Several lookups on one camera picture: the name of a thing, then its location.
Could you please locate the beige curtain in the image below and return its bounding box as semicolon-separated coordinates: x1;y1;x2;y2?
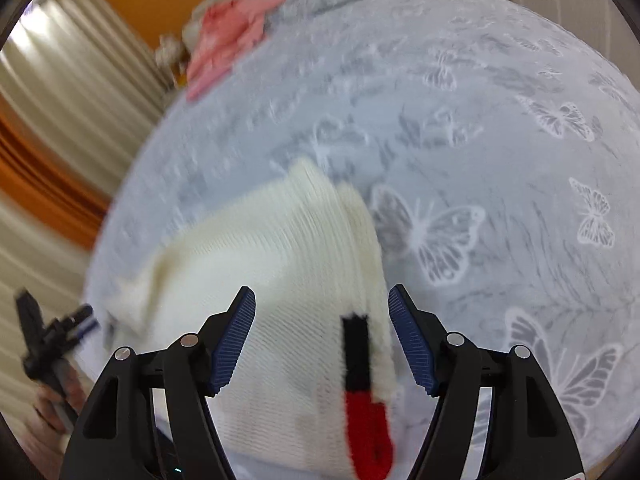
0;0;176;196

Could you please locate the white knitted sweater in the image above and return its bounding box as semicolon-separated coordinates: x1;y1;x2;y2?
103;157;399;480

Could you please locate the pink garment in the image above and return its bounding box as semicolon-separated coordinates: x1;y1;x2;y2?
186;0;287;102

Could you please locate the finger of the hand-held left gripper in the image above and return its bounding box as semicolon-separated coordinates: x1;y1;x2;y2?
15;288;99;382

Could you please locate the plush toy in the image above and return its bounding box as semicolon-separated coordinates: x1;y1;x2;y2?
154;35;188;77

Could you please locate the grey butterfly blanket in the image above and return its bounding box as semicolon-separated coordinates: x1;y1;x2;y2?
84;0;640;480

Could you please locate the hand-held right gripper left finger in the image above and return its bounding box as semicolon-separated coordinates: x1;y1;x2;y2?
59;286;257;480

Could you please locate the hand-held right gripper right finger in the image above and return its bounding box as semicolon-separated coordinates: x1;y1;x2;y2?
388;284;587;480

